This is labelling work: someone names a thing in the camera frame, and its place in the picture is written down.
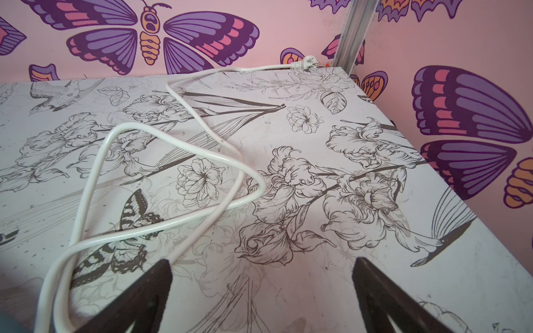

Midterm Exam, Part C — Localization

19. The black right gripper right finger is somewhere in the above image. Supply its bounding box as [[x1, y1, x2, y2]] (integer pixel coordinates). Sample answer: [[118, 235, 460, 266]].
[[352, 257, 451, 333]]

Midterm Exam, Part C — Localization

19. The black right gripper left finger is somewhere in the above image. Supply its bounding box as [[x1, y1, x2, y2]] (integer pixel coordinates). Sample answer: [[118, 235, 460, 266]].
[[76, 259, 173, 332]]

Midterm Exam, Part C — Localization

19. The aluminium frame post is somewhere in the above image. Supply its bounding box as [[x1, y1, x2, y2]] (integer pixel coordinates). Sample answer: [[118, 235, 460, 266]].
[[333, 0, 379, 74]]

